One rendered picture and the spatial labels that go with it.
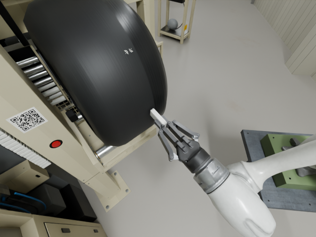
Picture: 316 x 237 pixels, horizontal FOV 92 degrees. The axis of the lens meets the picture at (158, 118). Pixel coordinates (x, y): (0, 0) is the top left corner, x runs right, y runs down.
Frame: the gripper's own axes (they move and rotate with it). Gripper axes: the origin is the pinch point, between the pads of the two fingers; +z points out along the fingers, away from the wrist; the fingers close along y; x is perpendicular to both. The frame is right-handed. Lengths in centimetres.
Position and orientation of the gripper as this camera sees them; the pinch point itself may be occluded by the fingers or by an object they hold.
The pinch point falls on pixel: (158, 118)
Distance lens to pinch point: 51.8
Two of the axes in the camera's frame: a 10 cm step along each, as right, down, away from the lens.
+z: -6.4, -6.9, 3.3
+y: -7.6, 5.2, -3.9
